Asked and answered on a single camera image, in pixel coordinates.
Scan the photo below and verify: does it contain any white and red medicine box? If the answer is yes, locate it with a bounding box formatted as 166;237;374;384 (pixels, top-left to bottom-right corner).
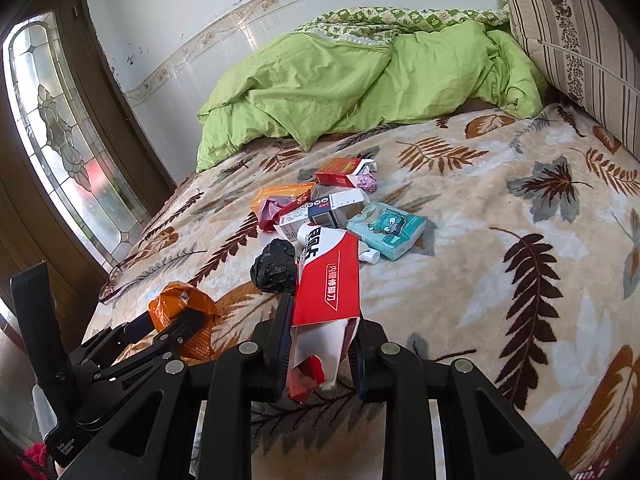
274;204;322;242

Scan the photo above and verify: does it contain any red and white paper box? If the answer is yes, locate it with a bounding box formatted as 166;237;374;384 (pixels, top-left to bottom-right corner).
285;225;362;405

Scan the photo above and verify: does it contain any grey medicine box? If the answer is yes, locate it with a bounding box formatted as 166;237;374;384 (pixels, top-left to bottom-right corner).
307;187;371;229

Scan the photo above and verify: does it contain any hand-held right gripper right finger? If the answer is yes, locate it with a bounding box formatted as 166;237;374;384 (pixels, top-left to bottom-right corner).
350;317;573;480

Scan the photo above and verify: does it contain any leaf print blanket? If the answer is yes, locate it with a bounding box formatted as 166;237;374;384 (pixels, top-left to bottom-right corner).
81;102;640;480

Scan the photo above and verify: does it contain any green quilt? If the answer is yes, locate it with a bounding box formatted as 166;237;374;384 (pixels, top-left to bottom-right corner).
196;6;549;174

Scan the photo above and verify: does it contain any purple wrapper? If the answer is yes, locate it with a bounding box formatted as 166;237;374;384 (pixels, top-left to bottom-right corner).
353;168;380;195

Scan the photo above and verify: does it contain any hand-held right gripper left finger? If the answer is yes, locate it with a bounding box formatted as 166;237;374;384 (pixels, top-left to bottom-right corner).
55;294;297;480

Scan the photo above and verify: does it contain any striped floral cushion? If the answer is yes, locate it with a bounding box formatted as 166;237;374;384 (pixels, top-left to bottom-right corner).
505;0;640;162

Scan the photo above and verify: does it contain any teal tissue pack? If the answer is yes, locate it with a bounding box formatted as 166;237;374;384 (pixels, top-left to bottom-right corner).
346;201;428;261

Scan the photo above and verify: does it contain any orange snack packet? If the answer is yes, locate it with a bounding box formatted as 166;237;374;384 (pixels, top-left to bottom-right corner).
148;281;221;361

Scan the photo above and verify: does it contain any wooden stained glass door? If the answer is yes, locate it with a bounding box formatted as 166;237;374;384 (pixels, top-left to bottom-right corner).
0;0;187;356

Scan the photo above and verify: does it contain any red cigarette box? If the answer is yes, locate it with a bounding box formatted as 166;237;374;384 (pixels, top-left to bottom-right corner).
314;157;377;189

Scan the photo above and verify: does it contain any pink and red plastic bag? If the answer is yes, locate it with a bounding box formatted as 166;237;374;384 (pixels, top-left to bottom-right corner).
255;196;301;232

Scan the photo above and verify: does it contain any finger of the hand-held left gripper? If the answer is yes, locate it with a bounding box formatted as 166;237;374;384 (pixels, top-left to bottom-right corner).
67;310;163;373
95;309;207;397

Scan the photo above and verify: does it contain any orange medicine box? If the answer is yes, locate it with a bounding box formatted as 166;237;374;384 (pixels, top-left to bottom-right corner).
250;183;317;216

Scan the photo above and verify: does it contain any black crumpled plastic bag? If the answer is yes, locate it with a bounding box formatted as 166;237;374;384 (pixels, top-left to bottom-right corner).
249;239;301;295

